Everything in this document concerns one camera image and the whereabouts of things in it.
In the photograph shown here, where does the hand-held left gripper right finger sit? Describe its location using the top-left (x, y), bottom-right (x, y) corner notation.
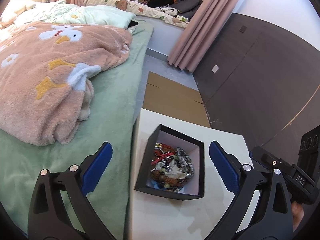
top-left (207, 141), bottom-right (293, 240)

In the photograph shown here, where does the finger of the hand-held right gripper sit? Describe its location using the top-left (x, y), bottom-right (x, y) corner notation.
top-left (250, 146), bottom-right (298, 178)

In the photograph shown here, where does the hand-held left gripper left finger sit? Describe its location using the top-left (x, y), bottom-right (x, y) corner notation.
top-left (28, 142), bottom-right (113, 240)

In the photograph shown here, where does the black jewelry box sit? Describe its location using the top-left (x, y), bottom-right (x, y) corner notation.
top-left (134, 124), bottom-right (205, 201)

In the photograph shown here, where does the pile of beaded bracelets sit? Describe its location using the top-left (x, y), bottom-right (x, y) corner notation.
top-left (149, 142), bottom-right (195, 193)

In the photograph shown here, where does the person's right hand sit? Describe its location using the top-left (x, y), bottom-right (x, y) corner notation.
top-left (291, 201), bottom-right (305, 228)

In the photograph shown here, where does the green bed sheet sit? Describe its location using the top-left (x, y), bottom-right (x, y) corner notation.
top-left (0, 20), bottom-right (154, 233)

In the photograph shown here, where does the white table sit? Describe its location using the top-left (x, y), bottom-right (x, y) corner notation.
top-left (129, 108), bottom-right (253, 240)

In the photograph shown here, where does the flat cardboard sheet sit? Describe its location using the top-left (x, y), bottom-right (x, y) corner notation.
top-left (143, 71), bottom-right (212, 128)

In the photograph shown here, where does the pink duck print blanket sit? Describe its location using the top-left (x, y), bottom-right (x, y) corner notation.
top-left (0, 21), bottom-right (133, 147)

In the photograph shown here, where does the black garment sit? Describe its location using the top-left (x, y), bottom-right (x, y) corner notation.
top-left (127, 20), bottom-right (139, 34)

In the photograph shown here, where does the pale green quilt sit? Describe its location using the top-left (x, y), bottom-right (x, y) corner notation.
top-left (15, 0), bottom-right (137, 29)

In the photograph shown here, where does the bear print window cushion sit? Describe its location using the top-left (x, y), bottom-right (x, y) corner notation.
top-left (84, 0), bottom-right (190, 28)

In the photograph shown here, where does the grey pillow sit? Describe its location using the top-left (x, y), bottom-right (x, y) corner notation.
top-left (172, 0), bottom-right (203, 20)

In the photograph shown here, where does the white patterned cloth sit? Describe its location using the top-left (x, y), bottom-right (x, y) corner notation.
top-left (154, 5), bottom-right (179, 17)

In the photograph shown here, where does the cream plush pillow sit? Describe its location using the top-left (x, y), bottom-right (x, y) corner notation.
top-left (0, 0), bottom-right (36, 28)

